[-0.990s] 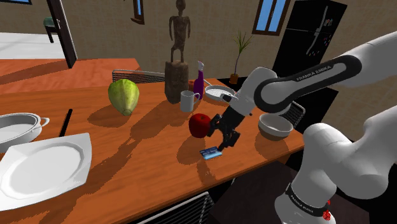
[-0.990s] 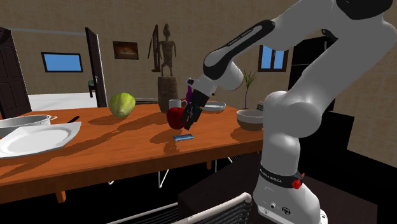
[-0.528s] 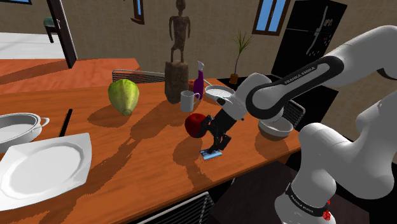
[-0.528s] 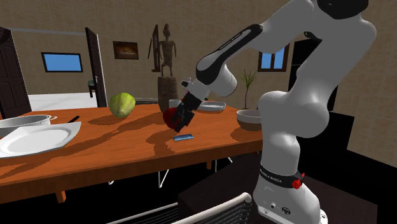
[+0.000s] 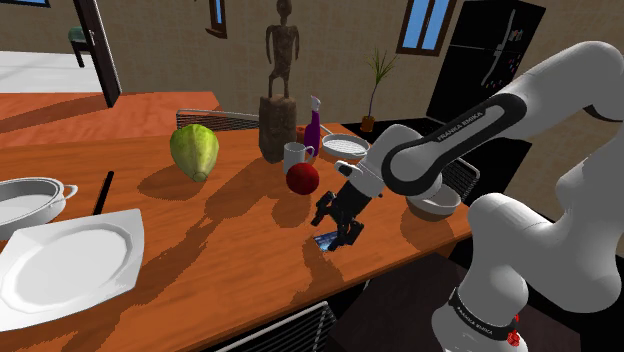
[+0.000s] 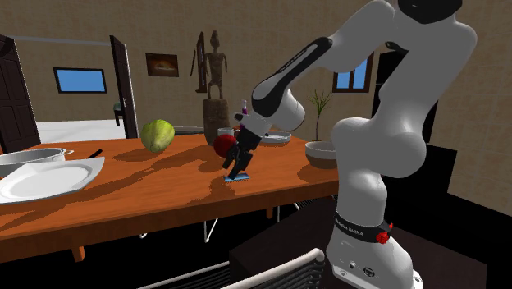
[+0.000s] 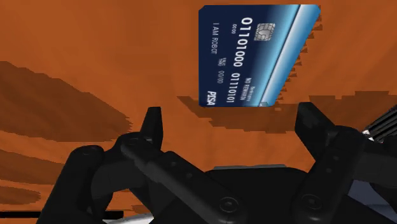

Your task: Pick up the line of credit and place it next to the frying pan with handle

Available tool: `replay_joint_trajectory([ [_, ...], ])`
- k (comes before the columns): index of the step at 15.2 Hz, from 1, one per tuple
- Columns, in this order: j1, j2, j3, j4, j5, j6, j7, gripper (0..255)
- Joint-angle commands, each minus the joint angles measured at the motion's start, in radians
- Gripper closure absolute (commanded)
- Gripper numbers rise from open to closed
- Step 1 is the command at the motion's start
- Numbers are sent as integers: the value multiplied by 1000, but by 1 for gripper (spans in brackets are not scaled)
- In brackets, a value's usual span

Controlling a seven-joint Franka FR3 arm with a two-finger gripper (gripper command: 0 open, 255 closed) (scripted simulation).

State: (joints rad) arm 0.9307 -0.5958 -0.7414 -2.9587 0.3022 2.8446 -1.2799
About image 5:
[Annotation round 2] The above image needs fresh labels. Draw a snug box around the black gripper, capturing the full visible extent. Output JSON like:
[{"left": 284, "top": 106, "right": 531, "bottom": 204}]
[{"left": 311, "top": 181, "right": 375, "bottom": 252}]

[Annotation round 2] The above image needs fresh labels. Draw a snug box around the blue card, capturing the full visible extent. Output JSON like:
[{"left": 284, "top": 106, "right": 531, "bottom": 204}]
[{"left": 313, "top": 231, "right": 340, "bottom": 253}]

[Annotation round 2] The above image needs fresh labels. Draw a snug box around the red apple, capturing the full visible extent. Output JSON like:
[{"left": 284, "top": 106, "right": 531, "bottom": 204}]
[{"left": 285, "top": 162, "right": 321, "bottom": 196}]

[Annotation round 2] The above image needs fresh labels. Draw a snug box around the white mug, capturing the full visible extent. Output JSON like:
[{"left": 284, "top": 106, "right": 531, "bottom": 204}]
[{"left": 283, "top": 141, "right": 316, "bottom": 176}]

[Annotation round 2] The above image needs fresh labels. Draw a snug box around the purple spray bottle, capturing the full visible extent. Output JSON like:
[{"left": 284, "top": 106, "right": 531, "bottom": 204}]
[{"left": 303, "top": 95, "right": 323, "bottom": 158}]

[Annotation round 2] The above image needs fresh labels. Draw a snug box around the white bowl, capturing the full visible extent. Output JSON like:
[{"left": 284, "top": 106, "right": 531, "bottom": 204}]
[{"left": 405, "top": 184, "right": 463, "bottom": 223}]

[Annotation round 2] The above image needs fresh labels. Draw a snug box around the dark robot stand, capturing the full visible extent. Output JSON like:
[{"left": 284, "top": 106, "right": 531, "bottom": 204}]
[{"left": 325, "top": 251, "right": 582, "bottom": 352}]

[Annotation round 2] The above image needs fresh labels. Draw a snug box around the wooden table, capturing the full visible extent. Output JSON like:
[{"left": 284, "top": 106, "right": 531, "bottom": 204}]
[
  {"left": 0, "top": 121, "right": 475, "bottom": 352},
  {"left": 0, "top": 90, "right": 223, "bottom": 150}
]

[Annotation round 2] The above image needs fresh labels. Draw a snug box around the brown wooden figure statue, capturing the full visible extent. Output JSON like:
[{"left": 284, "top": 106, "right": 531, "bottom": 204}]
[{"left": 258, "top": 0, "right": 301, "bottom": 165}]

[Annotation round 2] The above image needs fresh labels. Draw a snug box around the potted green plant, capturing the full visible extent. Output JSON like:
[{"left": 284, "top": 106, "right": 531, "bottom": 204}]
[{"left": 359, "top": 46, "right": 399, "bottom": 134}]

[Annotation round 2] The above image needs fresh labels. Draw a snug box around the green cabbage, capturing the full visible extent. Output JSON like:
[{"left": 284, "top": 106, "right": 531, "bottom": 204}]
[{"left": 169, "top": 123, "right": 221, "bottom": 184}]

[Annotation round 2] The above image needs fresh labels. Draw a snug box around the brown framed window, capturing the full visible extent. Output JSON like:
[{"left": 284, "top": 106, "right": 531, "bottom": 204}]
[
  {"left": 395, "top": 0, "right": 458, "bottom": 58},
  {"left": 205, "top": 0, "right": 229, "bottom": 40}
]

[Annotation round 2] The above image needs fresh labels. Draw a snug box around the black refrigerator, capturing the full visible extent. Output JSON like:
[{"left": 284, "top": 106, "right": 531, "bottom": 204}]
[{"left": 425, "top": 0, "right": 547, "bottom": 126}]

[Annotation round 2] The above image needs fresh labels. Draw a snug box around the black pen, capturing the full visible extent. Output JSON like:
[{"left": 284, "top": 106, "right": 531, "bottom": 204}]
[{"left": 92, "top": 170, "right": 115, "bottom": 216}]

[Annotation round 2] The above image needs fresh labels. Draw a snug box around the white angular plate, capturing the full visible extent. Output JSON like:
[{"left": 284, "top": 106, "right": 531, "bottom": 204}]
[{"left": 0, "top": 208, "right": 146, "bottom": 320}]

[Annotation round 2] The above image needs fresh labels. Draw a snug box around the dark open door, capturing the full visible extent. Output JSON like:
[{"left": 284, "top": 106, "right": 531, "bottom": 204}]
[{"left": 72, "top": 0, "right": 123, "bottom": 109}]

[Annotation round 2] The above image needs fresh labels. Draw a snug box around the green stool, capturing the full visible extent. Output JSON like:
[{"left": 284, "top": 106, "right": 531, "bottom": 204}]
[{"left": 67, "top": 26, "right": 94, "bottom": 69}]

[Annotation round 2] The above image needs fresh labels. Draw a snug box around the wire back chair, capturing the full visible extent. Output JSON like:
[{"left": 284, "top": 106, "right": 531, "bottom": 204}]
[
  {"left": 175, "top": 108, "right": 261, "bottom": 133},
  {"left": 214, "top": 300, "right": 339, "bottom": 352},
  {"left": 440, "top": 155, "right": 482, "bottom": 204}
]

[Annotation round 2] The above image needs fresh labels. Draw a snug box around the white pot with handles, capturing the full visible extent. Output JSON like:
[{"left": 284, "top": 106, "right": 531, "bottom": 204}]
[{"left": 0, "top": 176, "right": 79, "bottom": 242}]

